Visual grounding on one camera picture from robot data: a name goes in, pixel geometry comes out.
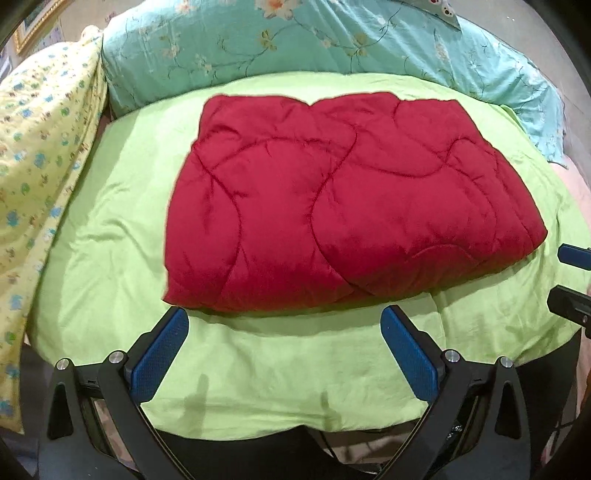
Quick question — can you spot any red quilted puffer jacket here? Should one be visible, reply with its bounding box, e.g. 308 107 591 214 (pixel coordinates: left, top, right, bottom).
164 92 547 313

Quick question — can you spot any light green bed sheet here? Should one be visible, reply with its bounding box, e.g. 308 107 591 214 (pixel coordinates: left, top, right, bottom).
29 72 590 440

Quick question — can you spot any yellow cartoon print blanket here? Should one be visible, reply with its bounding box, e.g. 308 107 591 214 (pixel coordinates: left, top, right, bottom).
0 26 107 432

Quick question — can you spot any teal floral quilt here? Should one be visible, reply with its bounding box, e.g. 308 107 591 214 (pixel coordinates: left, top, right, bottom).
102 1 564 163

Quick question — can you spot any gold framed picture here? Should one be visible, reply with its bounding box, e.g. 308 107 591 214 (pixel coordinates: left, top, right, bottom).
13 0 70 56

